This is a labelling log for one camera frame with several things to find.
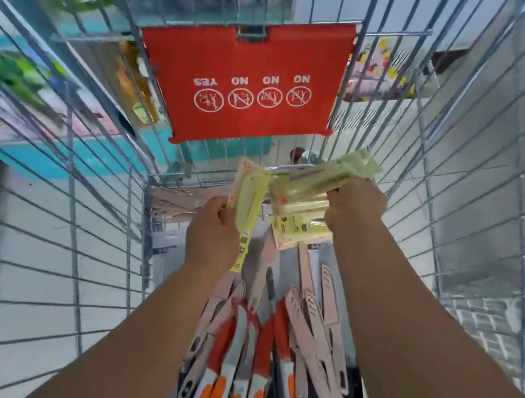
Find person's right hand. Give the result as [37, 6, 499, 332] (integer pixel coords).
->
[321, 172, 392, 242]

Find person's left hand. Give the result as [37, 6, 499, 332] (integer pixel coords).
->
[180, 190, 248, 279]

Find bundle of yellow knife packets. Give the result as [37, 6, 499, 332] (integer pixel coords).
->
[263, 134, 386, 233]

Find person's right forearm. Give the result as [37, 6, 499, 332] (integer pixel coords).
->
[304, 218, 525, 398]

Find person's left forearm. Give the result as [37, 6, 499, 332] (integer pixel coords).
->
[23, 236, 233, 398]

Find yellow knife packet with label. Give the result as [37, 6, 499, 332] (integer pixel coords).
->
[266, 209, 336, 259]

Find beige knife packets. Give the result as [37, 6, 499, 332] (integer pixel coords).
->
[143, 176, 231, 236]

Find orange white knife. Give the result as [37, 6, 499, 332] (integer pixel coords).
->
[207, 300, 252, 398]
[246, 316, 281, 398]
[228, 311, 263, 398]
[185, 309, 238, 398]
[260, 299, 328, 398]

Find pile of pink sheathed knives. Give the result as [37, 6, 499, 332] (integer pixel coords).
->
[176, 224, 383, 398]

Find pink yellow toy packet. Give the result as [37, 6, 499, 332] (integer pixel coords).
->
[343, 34, 425, 113]

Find red plastic cart seat flap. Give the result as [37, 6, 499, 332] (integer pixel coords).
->
[124, 0, 358, 171]

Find metal wire shopping cart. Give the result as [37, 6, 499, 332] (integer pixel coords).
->
[0, 0, 525, 398]

